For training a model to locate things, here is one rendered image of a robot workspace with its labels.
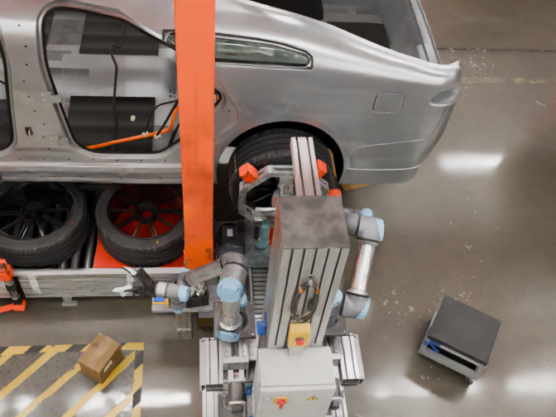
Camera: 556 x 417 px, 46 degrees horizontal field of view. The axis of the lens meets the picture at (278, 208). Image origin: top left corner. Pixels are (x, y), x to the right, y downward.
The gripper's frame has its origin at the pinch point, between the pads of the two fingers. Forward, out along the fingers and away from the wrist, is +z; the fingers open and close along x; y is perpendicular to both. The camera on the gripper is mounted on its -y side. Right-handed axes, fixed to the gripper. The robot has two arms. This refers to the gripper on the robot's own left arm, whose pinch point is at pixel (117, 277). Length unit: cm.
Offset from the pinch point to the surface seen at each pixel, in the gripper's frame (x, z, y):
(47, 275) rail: 52, 68, 78
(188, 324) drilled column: 50, -23, 98
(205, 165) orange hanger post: 52, -30, -35
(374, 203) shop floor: 196, -135, 98
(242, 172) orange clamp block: 93, -43, 1
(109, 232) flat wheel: 83, 38, 62
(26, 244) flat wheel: 62, 83, 65
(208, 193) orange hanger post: 56, -31, -13
